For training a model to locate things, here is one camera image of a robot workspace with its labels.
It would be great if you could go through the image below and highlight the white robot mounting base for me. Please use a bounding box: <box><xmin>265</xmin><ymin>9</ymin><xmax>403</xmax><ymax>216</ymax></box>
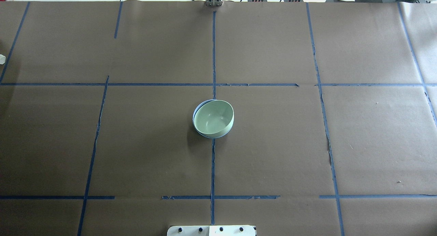
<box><xmin>167</xmin><ymin>225</ymin><xmax>257</xmax><ymax>236</ymax></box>

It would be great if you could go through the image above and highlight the green bowl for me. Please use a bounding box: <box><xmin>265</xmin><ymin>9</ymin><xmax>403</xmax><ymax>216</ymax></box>
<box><xmin>193</xmin><ymin>100</ymin><xmax>235</xmax><ymax>138</ymax></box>

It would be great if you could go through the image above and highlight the blue bowl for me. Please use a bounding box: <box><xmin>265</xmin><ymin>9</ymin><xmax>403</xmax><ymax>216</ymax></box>
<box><xmin>193</xmin><ymin>100</ymin><xmax>232</xmax><ymax>139</ymax></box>

